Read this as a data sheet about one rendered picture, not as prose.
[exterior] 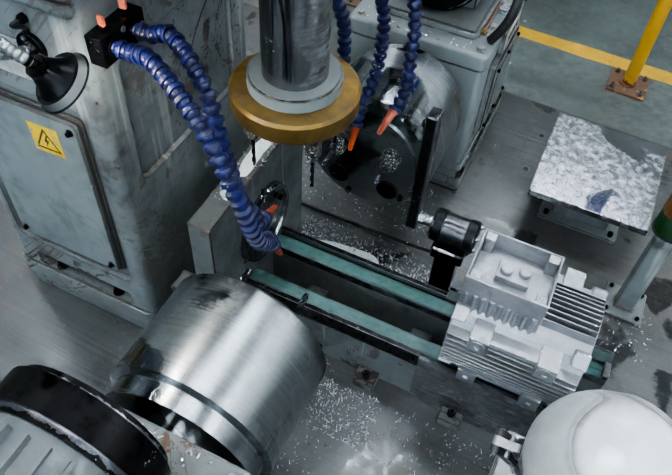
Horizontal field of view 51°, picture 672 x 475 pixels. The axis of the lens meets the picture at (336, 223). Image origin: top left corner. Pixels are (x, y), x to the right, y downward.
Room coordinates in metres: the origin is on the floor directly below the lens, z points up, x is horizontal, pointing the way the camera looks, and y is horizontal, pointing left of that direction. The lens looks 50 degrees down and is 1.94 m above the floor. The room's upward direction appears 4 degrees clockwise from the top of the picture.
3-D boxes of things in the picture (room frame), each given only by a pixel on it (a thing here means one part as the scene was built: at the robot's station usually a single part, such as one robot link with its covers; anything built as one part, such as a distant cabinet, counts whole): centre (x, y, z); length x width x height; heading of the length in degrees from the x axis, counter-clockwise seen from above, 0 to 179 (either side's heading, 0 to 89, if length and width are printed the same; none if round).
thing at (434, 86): (1.05, -0.09, 1.04); 0.41 x 0.25 x 0.25; 158
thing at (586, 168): (1.08, -0.55, 0.86); 0.27 x 0.24 x 0.12; 158
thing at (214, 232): (0.80, 0.18, 0.97); 0.30 x 0.11 x 0.34; 158
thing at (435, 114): (0.82, -0.14, 1.12); 0.04 x 0.03 x 0.26; 68
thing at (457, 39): (1.29, -0.19, 0.99); 0.35 x 0.31 x 0.37; 158
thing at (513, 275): (0.62, -0.26, 1.11); 0.12 x 0.11 x 0.07; 68
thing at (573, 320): (0.60, -0.30, 1.02); 0.20 x 0.19 x 0.19; 68
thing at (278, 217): (0.77, 0.12, 1.02); 0.15 x 0.02 x 0.15; 158
